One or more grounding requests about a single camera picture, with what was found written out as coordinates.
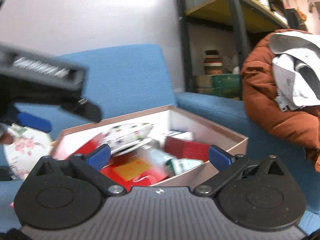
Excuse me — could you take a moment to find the floral white pouch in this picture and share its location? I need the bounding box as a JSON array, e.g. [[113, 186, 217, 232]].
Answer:
[[98, 123, 153, 155]]

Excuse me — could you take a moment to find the white green bottle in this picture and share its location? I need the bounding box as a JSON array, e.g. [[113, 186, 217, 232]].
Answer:
[[149, 149, 203, 177]]

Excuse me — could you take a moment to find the round floral fan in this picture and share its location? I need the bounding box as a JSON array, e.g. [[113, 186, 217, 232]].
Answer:
[[3, 124, 53, 180]]

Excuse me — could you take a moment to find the dark red booklet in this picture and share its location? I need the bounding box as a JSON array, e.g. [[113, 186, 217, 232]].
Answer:
[[164, 137, 210, 162]]

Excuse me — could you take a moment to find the black metal shelf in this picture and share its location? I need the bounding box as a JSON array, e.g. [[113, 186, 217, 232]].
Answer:
[[176, 0, 306, 92]]

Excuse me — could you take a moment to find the orange down jacket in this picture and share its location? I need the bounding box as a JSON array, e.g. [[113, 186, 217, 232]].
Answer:
[[241, 29, 319, 172]]

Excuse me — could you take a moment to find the red envelope with yellow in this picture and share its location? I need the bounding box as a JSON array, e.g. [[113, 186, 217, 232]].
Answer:
[[100, 157, 168, 191]]

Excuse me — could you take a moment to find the cardboard storage box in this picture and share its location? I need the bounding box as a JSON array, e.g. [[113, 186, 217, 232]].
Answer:
[[51, 106, 247, 188]]

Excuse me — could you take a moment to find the grey white shirt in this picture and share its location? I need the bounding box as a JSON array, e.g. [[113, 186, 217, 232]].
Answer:
[[268, 31, 319, 112]]

